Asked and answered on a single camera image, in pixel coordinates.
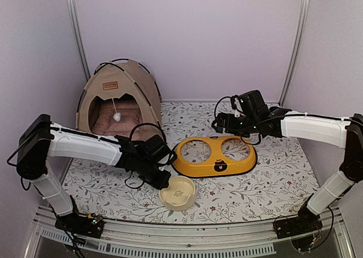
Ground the floral table mat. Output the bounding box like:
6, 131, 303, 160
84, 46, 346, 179
55, 100, 323, 224

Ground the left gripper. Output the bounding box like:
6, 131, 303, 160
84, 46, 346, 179
136, 159, 172, 191

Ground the right aluminium frame post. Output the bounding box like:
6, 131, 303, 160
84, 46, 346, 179
278, 0, 310, 107

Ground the cream paw print bowl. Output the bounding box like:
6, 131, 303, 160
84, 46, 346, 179
159, 176, 196, 212

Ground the black tent pole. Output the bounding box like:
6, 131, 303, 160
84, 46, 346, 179
75, 62, 125, 125
93, 58, 164, 103

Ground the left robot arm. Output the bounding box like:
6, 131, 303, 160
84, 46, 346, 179
7, 114, 177, 232

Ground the left aluminium frame post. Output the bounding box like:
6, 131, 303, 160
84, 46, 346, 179
66, 0, 91, 82

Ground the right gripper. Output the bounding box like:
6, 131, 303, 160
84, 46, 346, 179
212, 113, 259, 138

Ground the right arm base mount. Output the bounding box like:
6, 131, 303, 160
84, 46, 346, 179
273, 217, 323, 252

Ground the aluminium frame post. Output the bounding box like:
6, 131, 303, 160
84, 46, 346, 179
278, 0, 310, 107
66, 0, 91, 82

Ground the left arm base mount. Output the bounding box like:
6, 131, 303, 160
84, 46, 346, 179
55, 213, 104, 239

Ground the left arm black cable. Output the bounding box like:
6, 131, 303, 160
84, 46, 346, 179
124, 122, 178, 190

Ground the yellow double bowl holder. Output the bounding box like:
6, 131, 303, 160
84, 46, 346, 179
172, 136, 258, 179

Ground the front aluminium rail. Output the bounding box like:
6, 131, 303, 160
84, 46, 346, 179
23, 206, 359, 257

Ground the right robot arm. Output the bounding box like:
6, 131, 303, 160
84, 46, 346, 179
212, 90, 362, 233

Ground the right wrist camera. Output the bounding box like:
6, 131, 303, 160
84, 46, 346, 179
230, 95, 243, 118

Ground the white pompom tent toy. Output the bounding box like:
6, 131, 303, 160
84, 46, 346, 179
112, 99, 121, 122

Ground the beige pet tent fabric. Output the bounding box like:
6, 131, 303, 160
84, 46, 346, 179
75, 58, 167, 142

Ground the pink checkered cushion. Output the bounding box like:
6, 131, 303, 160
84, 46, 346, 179
91, 99, 142, 136

